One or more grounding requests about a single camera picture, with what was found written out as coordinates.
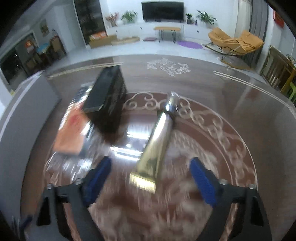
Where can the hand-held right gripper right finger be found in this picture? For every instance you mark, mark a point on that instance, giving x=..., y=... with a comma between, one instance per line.
x=205, y=180

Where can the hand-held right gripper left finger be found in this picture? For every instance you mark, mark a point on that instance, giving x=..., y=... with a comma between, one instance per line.
x=97, y=178

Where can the gold cosmetic tube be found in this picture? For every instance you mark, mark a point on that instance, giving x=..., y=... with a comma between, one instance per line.
x=157, y=139

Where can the black rectangular box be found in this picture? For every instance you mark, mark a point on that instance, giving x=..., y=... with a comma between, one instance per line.
x=107, y=102

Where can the grey curved panel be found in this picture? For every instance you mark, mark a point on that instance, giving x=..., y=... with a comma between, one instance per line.
x=20, y=120

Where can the wooden chair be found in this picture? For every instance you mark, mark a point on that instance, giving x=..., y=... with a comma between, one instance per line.
x=275, y=69

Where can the purple round mat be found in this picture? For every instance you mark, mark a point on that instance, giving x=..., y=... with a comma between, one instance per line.
x=189, y=44

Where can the cardboard box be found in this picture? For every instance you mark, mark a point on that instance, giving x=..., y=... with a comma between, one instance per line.
x=103, y=40

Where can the orange rocking lounge chair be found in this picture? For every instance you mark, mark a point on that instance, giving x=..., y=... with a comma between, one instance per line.
x=248, y=44
x=222, y=38

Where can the wooden bench with black legs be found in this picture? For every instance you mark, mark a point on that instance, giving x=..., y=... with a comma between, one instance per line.
x=167, y=29

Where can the black glass display cabinet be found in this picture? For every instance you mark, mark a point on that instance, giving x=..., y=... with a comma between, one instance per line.
x=89, y=20

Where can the white television cabinet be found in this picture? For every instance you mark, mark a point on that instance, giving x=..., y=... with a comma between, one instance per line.
x=161, y=29

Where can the vase with red flowers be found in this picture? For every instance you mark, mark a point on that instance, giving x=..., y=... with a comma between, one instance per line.
x=112, y=19

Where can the small potted plant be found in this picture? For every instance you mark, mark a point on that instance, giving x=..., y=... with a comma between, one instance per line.
x=189, y=18

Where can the large green potted plant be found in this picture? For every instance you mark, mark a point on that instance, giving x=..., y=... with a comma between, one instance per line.
x=206, y=17

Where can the leafy green potted plant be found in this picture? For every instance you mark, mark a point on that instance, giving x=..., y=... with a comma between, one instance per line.
x=128, y=16

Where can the grey and white curtain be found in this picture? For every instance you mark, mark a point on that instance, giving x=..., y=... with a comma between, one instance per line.
x=259, y=20

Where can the black flat television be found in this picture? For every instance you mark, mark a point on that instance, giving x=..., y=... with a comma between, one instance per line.
x=162, y=11

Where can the framed wall painting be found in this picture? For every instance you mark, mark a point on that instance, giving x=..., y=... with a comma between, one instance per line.
x=44, y=27

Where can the red wall hanging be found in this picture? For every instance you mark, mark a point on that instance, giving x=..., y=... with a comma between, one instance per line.
x=278, y=17

